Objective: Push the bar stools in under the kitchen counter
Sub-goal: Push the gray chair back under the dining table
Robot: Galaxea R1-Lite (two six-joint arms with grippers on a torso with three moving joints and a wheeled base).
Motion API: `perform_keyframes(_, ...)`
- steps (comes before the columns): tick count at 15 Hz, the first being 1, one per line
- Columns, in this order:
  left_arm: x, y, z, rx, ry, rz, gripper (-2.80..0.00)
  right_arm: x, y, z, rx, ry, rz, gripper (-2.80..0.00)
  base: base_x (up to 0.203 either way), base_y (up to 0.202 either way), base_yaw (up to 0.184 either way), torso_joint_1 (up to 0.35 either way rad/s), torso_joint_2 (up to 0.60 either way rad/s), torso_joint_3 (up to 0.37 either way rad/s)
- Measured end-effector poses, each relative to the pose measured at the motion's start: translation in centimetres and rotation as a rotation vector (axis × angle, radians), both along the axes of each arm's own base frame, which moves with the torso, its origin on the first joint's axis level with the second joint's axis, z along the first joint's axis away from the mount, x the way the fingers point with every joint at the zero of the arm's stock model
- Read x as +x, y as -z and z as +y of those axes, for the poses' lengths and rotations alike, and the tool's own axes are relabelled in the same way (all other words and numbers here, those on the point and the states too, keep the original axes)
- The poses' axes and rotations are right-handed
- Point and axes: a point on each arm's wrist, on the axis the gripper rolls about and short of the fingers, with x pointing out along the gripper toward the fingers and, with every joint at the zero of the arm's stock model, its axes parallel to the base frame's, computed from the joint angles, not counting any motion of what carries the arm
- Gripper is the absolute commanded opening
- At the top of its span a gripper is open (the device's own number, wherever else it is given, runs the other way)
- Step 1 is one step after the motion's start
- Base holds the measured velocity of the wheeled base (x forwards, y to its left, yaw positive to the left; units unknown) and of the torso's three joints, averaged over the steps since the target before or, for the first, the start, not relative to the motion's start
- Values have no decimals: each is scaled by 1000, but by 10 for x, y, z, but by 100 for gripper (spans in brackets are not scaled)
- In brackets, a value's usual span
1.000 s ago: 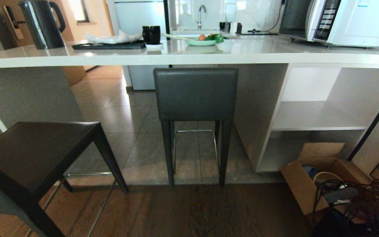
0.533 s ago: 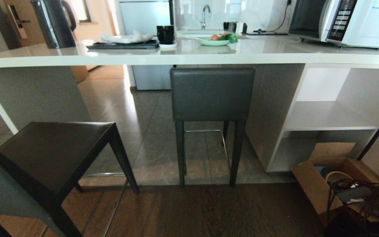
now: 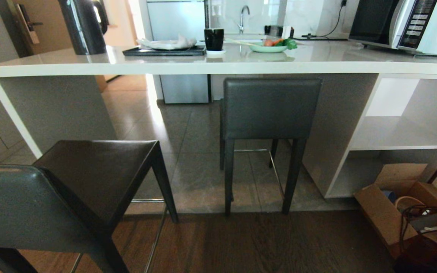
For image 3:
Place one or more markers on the pale green plate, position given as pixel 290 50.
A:
pixel 268 48

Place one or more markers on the white crumpled cloth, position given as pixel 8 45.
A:
pixel 169 43

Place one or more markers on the cardboard box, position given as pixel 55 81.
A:
pixel 404 204

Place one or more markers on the chrome kitchen faucet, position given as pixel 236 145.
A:
pixel 243 17

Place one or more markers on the green leafy vegetable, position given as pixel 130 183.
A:
pixel 289 43

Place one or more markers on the orange carrot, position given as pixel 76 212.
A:
pixel 268 43

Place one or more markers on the white coaster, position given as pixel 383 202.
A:
pixel 216 52

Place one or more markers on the silver refrigerator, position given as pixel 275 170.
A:
pixel 180 45

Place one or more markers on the black cup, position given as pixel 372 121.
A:
pixel 214 39

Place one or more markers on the white microwave oven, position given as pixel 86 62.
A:
pixel 408 24

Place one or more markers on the dark grey bar stool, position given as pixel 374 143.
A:
pixel 89 170
pixel 269 108

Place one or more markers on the black tray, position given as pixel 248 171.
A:
pixel 165 51

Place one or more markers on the white kitchen counter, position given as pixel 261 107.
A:
pixel 317 57

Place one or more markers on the wooden chopsticks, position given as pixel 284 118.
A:
pixel 239 42

